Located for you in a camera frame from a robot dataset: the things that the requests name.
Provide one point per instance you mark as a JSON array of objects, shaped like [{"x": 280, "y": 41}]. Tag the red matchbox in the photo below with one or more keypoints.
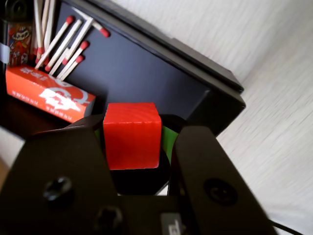
[{"x": 36, "y": 85}]

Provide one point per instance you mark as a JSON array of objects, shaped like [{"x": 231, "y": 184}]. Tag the black box tray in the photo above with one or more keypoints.
[{"x": 146, "y": 73}]

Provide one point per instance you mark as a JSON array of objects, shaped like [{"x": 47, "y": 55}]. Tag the red cube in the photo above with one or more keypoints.
[{"x": 132, "y": 142}]

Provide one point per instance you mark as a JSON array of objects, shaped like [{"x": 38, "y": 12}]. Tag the red cartoon printed card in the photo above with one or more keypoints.
[{"x": 19, "y": 41}]

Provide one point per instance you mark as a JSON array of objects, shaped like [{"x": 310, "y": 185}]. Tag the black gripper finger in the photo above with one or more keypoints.
[
  {"x": 61, "y": 171},
  {"x": 207, "y": 166}
]

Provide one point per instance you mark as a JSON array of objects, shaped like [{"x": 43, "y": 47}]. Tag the black open box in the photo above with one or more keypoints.
[{"x": 227, "y": 80}]

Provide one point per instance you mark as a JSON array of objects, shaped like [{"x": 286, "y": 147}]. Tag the red tipped wooden match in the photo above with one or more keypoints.
[
  {"x": 53, "y": 42},
  {"x": 76, "y": 51},
  {"x": 104, "y": 32},
  {"x": 64, "y": 44},
  {"x": 45, "y": 19},
  {"x": 37, "y": 24},
  {"x": 78, "y": 41},
  {"x": 71, "y": 67},
  {"x": 50, "y": 24}
]

